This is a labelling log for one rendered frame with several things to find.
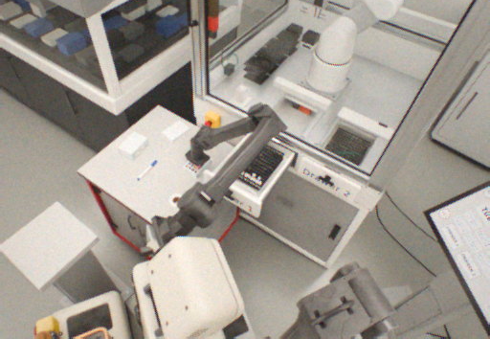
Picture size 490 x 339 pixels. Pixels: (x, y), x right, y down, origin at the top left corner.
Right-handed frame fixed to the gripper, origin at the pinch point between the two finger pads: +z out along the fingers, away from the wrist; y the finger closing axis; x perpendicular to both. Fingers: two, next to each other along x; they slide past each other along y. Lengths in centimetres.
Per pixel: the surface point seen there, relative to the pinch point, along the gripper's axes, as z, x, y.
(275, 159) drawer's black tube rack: -8.7, -20.6, -29.3
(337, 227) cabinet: 27, -29, -68
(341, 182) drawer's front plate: -10, -27, -60
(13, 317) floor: 80, 101, 54
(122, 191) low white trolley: 4.9, 29.4, 21.3
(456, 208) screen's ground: -25, -32, -102
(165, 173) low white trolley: 5.1, 10.2, 12.8
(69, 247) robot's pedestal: 4, 62, 18
